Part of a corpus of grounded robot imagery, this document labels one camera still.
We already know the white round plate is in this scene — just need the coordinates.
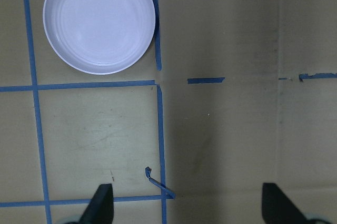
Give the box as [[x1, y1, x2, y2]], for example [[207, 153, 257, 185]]
[[43, 0, 156, 75]]

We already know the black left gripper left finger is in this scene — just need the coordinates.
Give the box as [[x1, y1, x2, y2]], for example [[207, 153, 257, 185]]
[[78, 184, 114, 224]]

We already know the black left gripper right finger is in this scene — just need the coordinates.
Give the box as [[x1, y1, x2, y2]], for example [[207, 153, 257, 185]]
[[262, 182, 308, 223]]

